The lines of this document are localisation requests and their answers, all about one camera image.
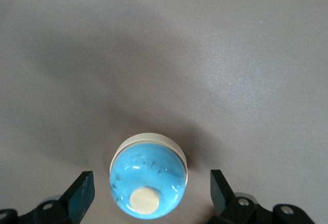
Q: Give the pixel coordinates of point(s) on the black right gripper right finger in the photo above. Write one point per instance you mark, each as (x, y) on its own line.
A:
(223, 198)

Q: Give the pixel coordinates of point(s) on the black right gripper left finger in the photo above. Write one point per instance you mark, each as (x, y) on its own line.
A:
(79, 198)

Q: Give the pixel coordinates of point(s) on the scratched blue call bell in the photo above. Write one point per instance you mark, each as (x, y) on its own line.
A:
(147, 172)

